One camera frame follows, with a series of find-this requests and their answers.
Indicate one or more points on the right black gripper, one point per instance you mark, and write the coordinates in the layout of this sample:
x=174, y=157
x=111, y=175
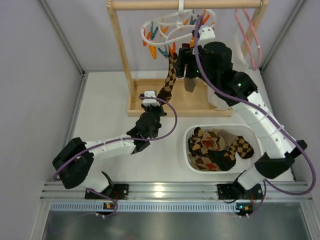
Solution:
x=186, y=61

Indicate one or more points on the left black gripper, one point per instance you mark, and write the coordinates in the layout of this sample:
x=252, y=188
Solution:
x=153, y=109

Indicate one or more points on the brown yellow argyle sock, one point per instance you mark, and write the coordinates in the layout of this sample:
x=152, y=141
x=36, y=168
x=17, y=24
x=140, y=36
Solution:
x=239, y=147
x=165, y=92

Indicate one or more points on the striped cuff brown sock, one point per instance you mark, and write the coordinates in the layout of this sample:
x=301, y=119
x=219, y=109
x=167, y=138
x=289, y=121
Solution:
x=189, y=83

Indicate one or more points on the white round clip hanger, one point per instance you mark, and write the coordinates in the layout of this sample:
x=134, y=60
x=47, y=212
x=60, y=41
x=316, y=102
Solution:
x=161, y=34

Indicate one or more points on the brown tan argyle sock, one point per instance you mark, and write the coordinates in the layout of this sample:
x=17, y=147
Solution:
x=195, y=145

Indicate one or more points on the beige long sock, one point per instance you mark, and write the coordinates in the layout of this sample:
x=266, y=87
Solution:
x=225, y=139

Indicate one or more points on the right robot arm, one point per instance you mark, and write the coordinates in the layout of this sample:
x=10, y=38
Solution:
x=252, y=115

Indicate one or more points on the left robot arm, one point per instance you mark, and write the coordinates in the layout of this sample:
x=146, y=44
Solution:
x=79, y=162

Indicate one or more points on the pink plastic hanger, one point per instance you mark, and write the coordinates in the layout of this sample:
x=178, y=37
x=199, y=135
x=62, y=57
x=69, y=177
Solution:
x=249, y=35

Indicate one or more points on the wooden clothes rack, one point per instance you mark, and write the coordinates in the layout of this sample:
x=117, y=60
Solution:
x=182, y=103

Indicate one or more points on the white plastic bag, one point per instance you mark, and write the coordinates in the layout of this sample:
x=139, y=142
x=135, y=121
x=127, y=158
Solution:
x=239, y=64

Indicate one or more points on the orange beige argyle sock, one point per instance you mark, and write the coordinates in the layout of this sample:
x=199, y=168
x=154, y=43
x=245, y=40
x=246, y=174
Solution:
x=203, y=164

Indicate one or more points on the brown yellow argyle sock in basket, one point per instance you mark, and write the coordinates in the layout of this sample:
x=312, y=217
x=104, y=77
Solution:
x=239, y=147

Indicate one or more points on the white plastic basket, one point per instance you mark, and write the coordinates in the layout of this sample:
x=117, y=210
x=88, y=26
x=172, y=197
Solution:
x=215, y=156

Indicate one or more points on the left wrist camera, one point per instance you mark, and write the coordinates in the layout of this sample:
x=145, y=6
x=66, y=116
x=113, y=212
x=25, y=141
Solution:
x=149, y=97

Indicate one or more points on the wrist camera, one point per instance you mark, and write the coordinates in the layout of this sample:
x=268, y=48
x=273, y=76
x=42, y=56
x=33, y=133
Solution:
x=206, y=35
x=149, y=97

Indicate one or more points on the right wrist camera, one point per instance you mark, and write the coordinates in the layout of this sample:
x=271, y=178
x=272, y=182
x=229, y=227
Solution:
x=206, y=35

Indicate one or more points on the aluminium mounting rail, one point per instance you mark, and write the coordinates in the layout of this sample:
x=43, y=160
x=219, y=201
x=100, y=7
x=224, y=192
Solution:
x=189, y=197

